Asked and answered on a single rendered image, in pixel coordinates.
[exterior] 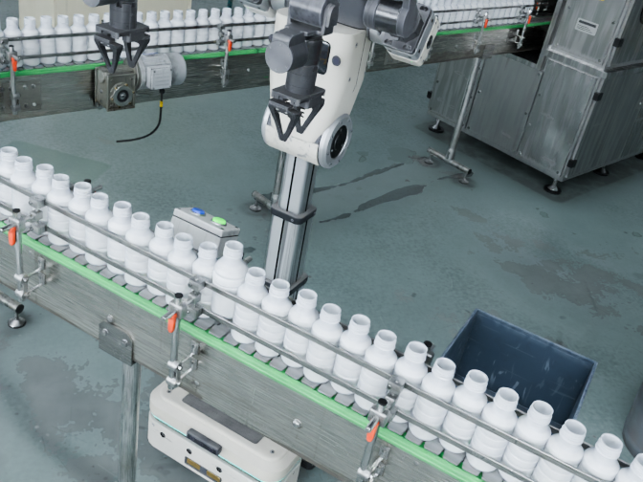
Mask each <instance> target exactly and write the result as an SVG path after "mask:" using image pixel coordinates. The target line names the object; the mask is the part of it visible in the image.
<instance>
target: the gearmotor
mask: <svg viewBox="0 0 643 482"><path fill-rule="evenodd" d="M186 78H187V64H186V62H185V60H184V58H183V57H182V55H181V54H179V53H178V52H168V53H148V54H141V56H140V58H139V60H138V62H137V64H136V66H135V67H134V68H131V67H129V66H128V63H127V58H125V59H124V61H123V64H118V65H117V68H116V71H115V74H112V73H109V72H108V70H107V67H106V65H102V66H99V67H95V103H96V107H97V109H102V107H104V108H105V109H106V111H107V112H110V111H118V110H124V109H131V108H135V99H136V90H142V89H151V90H158V89H160V90H159V93H161V100H160V116H159V121H158V124H157V126H156V127H155V129H154V130H153V131H151V132H150V133H149V134H147V135H144V136H142V137H139V138H135V139H129V140H120V141H116V142H132V141H136V140H140V139H143V138H146V137H148V136H150V135H151V134H153V133H154V132H155V131H156V130H157V129H158V127H159V126H160V123H161V119H162V108H163V94H164V93H165V88H170V87H171V86H172V85H180V84H182V83H184V81H185V80H186Z"/></svg>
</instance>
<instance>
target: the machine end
mask: <svg viewBox="0 0 643 482"><path fill-rule="evenodd" d="M552 3H557V5H555V6H549V7H547V9H548V10H555V11H550V12H539V14H550V13H553V15H551V16H552V19H551V22H550V25H549V28H548V31H547V34H546V37H545V40H544V43H543V47H542V48H541V49H538V50H530V51H523V52H515V53H509V54H502V55H492V58H487V59H482V60H481V62H480V65H479V69H478V72H477V78H476V82H475V85H474V89H473V92H472V95H471V98H470V102H469V105H468V109H467V112H466V116H465V119H464V122H463V125H462V129H461V131H462V132H464V133H466V134H468V135H470V136H472V137H474V138H476V139H478V140H480V141H482V142H485V143H487V144H489V145H491V146H493V147H494V148H496V149H498V150H500V151H502V152H504V153H506V154H508V155H509V156H511V157H513V158H515V159H517V160H519V161H521V162H523V163H525V164H528V165H530V166H532V167H533V168H535V169H537V170H539V171H541V172H542V173H544V174H546V175H548V176H550V177H552V178H553V180H554V181H553V184H552V185H545V186H544V187H543V189H544V190H545V191H546V192H548V193H550V194H554V195H559V194H561V192H562V190H561V189H560V188H558V187H557V186H556V185H557V183H558V182H559V181H560V182H563V181H566V180H568V179H571V178H574V177H577V176H579V175H582V174H585V173H588V172H590V171H593V172H594V173H595V174H597V175H600V176H609V174H610V173H609V172H608V171H607V170H605V166H606V165H609V164H613V163H616V162H619V161H621V160H625V159H627V158H629V157H632V156H634V157H636V158H637V159H640V160H643V0H558V1H556V2H549V3H548V4H552ZM474 59H475V58H466V59H459V60H453V61H445V62H439V64H438V68H437V72H436V76H435V80H434V83H433V87H432V90H431V91H428V94H427V98H429V99H430V101H429V105H428V112H427V114H429V115H431V116H433V117H435V118H436V124H435V125H430V126H429V130H431V131H432V132H434V133H443V132H444V128H443V127H441V126H439V123H440V121H443V122H445V123H447V124H449V125H450V126H452V127H455V124H456V120H457V117H458V113H459V110H460V106H461V103H462V100H463V97H464V93H465V90H466V86H467V82H468V79H469V75H470V73H471V69H472V66H473V62H474Z"/></svg>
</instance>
